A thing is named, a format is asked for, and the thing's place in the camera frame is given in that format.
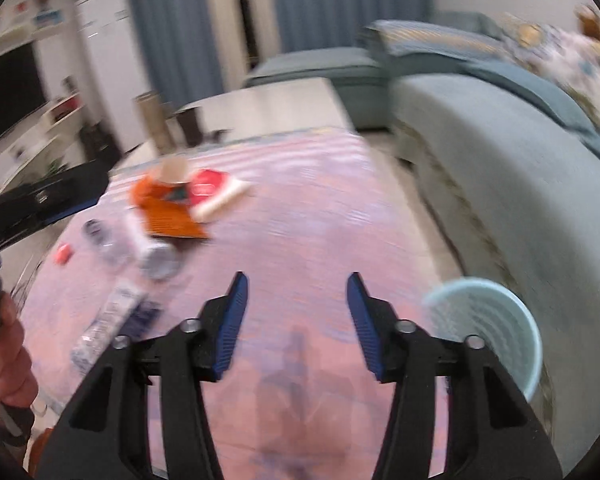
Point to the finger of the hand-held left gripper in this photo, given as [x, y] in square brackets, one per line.
[65, 195]

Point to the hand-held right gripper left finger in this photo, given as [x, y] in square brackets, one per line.
[232, 325]

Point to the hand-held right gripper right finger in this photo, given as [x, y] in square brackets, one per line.
[367, 330]

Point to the small red wrapper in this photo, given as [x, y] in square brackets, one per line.
[63, 254]

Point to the clear plastic bottle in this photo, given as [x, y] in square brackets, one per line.
[105, 242]

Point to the dark blue packet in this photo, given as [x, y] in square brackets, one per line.
[144, 316]

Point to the silver can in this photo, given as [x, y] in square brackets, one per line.
[157, 260]

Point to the orange snack packet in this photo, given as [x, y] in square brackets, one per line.
[167, 210]

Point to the beige paper cup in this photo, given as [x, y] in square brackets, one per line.
[174, 170]

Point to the red and white box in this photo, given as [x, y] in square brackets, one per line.
[215, 190]

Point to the light blue plastic basket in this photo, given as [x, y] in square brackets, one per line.
[510, 320]

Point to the person's left hand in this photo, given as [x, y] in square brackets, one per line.
[10, 355]

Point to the white television cabinet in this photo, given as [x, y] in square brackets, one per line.
[55, 125]

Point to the black television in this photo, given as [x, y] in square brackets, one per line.
[7, 95]

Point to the gold thermos flask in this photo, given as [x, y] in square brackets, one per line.
[154, 120]

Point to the pink patterned tablecloth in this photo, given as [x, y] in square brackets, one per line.
[300, 220]

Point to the white refrigerator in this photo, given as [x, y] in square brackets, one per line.
[112, 65]

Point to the dark brown cup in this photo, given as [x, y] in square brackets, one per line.
[187, 125]

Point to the blue curtain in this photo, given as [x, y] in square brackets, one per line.
[350, 2]
[172, 25]

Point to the blue-grey sofa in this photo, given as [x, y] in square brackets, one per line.
[505, 160]

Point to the cream curtain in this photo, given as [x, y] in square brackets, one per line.
[227, 20]

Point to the striped sofa armrest towel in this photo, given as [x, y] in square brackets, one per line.
[435, 37]

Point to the floral sofa back cushions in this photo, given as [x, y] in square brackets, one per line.
[565, 60]

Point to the brown monkey plush toy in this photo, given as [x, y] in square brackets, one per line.
[591, 22]

